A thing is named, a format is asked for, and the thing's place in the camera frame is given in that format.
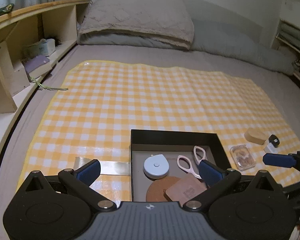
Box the brown square leather case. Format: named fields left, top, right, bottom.
left=165, top=173, right=207, bottom=206

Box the pink eyelash curler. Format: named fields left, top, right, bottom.
left=177, top=146, right=207, bottom=180

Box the white round tape measure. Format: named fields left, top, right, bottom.
left=143, top=154, right=170, bottom=179

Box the brown cork coaster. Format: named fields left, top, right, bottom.
left=146, top=176, right=180, bottom=202

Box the black box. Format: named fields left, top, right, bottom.
left=130, top=129, right=231, bottom=202

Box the white power adapter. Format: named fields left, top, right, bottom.
left=263, top=142, right=277, bottom=154

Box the black round tin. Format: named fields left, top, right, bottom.
left=268, top=134, right=280, bottom=148

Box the oval wooden box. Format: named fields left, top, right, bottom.
left=244, top=127, right=268, bottom=145

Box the clear plastic case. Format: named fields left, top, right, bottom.
left=230, top=145, right=256, bottom=171

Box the yellow checkered mat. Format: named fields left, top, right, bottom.
left=16, top=60, right=300, bottom=203

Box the purple notebook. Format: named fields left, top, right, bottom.
left=22, top=55, right=52, bottom=79

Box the tissue box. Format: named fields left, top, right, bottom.
left=22, top=38, right=56, bottom=59

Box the grey folded duvet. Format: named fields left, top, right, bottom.
left=77, top=19, right=294, bottom=76

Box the wooden bedside shelf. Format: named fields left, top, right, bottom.
left=0, top=0, right=90, bottom=154

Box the beige quilted pillow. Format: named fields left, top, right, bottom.
left=78, top=0, right=194, bottom=50

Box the grey bed headboard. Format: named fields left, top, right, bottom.
left=182, top=0, right=263, bottom=42

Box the white wall shelf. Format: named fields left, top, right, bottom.
left=271, top=0, right=300, bottom=87

